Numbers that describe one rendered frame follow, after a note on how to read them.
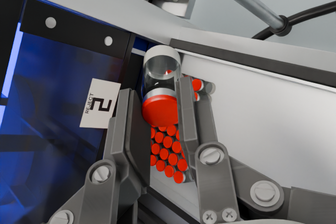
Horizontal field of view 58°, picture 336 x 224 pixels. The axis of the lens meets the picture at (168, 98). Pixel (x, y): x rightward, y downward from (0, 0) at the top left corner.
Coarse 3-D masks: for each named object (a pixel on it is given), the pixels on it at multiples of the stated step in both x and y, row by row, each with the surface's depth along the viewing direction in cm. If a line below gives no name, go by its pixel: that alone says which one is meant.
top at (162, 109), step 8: (152, 96) 14; (160, 96) 14; (168, 96) 14; (144, 104) 14; (152, 104) 14; (160, 104) 14; (168, 104) 14; (176, 104) 14; (144, 112) 15; (152, 112) 15; (160, 112) 15; (168, 112) 15; (176, 112) 15; (152, 120) 15; (160, 120) 15; (168, 120) 15; (176, 120) 15
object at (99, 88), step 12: (96, 84) 51; (108, 84) 52; (120, 84) 54; (96, 96) 51; (108, 96) 53; (84, 108) 50; (96, 108) 52; (84, 120) 51; (96, 120) 53; (108, 120) 55
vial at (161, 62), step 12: (156, 48) 17; (168, 48) 17; (144, 60) 17; (156, 60) 16; (168, 60) 16; (144, 72) 16; (156, 72) 16; (168, 72) 16; (180, 72) 17; (144, 84) 16; (156, 84) 15; (168, 84) 15; (144, 96) 15
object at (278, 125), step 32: (192, 64) 58; (224, 64) 53; (224, 96) 52; (256, 96) 48; (288, 96) 45; (320, 96) 42; (224, 128) 52; (256, 128) 48; (288, 128) 45; (320, 128) 42; (256, 160) 47; (288, 160) 44; (320, 160) 41; (160, 192) 55; (192, 192) 54
